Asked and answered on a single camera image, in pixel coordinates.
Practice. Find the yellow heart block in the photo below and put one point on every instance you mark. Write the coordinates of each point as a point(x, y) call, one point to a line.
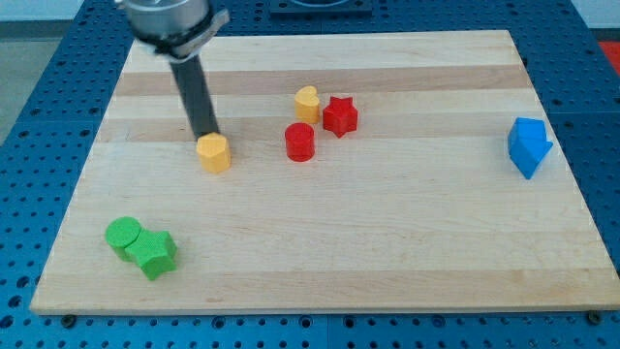
point(307, 104)

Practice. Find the blue cube block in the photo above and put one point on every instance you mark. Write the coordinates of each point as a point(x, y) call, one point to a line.
point(527, 129)

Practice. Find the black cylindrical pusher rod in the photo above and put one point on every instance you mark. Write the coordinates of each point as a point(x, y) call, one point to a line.
point(193, 90)

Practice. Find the blue triangle block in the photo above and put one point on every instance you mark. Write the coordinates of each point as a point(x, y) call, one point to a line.
point(528, 154)

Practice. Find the red cylinder block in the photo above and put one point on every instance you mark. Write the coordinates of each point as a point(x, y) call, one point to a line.
point(300, 142)

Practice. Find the wooden board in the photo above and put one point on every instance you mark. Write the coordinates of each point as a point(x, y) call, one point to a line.
point(418, 210)

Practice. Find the red star block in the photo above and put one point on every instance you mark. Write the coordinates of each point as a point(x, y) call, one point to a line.
point(340, 116)

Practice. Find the yellow hexagon block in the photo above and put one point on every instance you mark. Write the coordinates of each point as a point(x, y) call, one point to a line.
point(214, 153)

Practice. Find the green star block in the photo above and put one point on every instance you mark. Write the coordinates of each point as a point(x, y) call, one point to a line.
point(153, 253)

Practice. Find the green cylinder block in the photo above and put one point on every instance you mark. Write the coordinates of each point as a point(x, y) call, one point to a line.
point(120, 234)

